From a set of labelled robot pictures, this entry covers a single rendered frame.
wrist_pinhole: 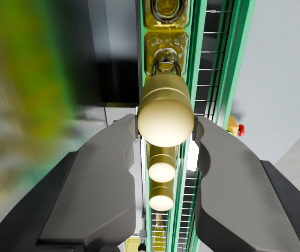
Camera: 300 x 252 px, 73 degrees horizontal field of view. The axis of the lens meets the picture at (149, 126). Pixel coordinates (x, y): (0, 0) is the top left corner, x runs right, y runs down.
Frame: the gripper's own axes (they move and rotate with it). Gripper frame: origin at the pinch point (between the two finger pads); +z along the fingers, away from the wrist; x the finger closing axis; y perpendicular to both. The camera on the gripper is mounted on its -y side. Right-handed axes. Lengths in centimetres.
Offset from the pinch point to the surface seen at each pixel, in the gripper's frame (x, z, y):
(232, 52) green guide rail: 13.2, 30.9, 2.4
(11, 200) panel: -11.7, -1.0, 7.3
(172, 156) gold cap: 1.4, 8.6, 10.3
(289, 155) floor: 107, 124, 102
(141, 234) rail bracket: -5, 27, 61
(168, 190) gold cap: 1.1, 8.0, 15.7
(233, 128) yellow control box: 21, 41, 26
